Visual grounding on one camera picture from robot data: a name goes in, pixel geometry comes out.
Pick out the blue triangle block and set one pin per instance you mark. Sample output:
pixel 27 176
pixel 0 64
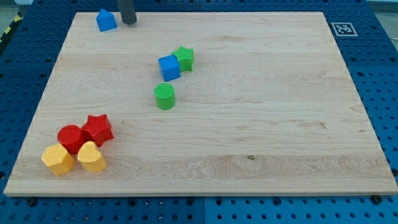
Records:
pixel 105 20

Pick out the wooden board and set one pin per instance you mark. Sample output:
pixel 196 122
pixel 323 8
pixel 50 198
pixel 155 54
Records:
pixel 269 109

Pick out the green cylinder block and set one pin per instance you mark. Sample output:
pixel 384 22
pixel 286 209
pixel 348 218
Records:
pixel 164 96

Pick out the blue cube block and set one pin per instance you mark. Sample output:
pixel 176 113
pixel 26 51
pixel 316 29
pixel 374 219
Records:
pixel 169 68

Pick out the green star block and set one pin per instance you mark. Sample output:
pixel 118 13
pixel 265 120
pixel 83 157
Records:
pixel 185 58

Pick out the red star block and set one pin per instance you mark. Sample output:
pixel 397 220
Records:
pixel 97 129

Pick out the yellow heart block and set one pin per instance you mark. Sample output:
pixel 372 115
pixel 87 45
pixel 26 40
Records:
pixel 91 158

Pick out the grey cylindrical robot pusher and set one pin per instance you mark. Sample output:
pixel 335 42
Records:
pixel 127 11

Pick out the red cylinder block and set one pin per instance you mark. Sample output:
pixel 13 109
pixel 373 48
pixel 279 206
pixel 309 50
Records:
pixel 71 138

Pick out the yellow hexagon block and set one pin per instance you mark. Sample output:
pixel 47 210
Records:
pixel 57 159

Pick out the white fiducial marker tag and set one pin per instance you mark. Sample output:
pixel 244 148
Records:
pixel 344 29

